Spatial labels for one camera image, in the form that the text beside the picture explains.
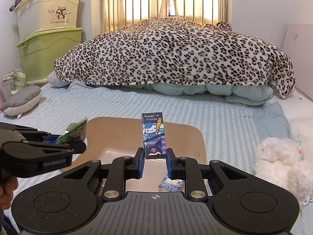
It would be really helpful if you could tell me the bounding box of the leopard print blanket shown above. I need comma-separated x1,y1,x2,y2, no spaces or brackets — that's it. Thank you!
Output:
54,16,296,98

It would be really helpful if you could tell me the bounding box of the white bunny print blanket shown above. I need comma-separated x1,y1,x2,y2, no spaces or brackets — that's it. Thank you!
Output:
268,83,313,206

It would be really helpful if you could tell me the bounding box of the light green quilt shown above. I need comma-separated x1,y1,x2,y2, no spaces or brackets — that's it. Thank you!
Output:
143,83,274,106

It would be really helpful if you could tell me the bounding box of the blue striped bed sheet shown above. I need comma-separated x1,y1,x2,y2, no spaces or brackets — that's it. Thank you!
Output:
0,79,294,235

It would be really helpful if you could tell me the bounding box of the beige plastic storage basket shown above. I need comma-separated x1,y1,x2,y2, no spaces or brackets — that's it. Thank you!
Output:
72,117,207,192

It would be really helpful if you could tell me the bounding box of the white fluffy plush toy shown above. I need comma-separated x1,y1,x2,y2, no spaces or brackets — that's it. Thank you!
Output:
253,118,313,206

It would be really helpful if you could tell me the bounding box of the green storage bin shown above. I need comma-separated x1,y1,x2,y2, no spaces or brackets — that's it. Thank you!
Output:
17,28,83,84

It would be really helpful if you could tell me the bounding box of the pink pillow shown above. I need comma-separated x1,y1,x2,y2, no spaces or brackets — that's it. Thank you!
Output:
47,71,69,88

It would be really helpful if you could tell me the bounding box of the bag of dried herbs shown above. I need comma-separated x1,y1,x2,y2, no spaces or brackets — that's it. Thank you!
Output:
56,119,87,144

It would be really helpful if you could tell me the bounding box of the grey white plush cushion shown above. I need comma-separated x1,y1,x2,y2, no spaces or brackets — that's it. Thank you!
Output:
1,85,42,117

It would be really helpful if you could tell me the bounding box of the green white folded cloth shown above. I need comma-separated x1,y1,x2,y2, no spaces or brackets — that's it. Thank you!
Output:
1,69,25,94

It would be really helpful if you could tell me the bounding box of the cream storage bin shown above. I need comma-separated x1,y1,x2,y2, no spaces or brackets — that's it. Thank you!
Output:
14,0,79,40

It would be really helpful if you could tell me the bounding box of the dark cartoon card box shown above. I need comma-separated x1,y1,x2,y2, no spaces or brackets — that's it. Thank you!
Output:
142,112,166,156

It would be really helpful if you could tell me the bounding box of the blue white patterned box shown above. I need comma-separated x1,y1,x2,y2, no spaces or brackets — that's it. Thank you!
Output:
158,175,185,192

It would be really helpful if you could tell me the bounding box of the person left hand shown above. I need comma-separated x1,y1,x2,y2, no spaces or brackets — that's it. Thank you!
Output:
0,177,18,210

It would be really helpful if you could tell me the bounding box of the pink wall board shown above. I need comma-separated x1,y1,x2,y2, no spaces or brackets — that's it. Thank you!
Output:
283,23,313,99

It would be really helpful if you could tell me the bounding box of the metal bed headboard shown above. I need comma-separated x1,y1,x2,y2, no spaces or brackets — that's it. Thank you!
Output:
100,0,228,32

